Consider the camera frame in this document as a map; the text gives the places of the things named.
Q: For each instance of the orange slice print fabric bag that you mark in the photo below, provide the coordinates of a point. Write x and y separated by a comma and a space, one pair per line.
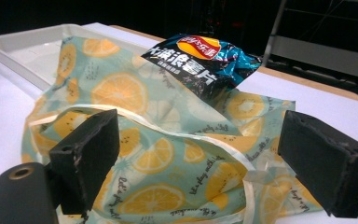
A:
155, 130

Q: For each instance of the grey metal stand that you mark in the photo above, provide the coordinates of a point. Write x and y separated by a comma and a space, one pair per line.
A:
317, 46

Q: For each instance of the black and teal chip packet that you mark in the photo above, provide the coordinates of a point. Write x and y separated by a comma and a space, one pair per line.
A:
199, 62

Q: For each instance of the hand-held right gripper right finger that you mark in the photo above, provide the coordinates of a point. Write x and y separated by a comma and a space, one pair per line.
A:
323, 161

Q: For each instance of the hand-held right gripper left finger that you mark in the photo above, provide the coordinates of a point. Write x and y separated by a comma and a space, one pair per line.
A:
87, 158

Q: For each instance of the white plastic tray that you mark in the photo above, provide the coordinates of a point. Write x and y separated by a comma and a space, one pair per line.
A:
28, 53

